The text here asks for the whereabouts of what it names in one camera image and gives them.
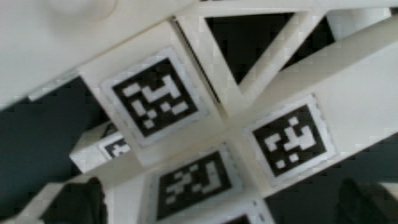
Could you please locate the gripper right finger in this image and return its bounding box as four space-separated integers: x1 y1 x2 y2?
334 179 398 224

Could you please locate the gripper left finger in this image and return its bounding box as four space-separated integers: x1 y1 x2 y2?
13 176 110 224

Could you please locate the white tagged cube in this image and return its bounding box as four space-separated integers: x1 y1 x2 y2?
176 196 277 224

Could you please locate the white chair back frame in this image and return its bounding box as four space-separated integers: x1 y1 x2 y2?
0 0 398 224

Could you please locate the white chair leg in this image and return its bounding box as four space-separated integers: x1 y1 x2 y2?
69 122 141 173

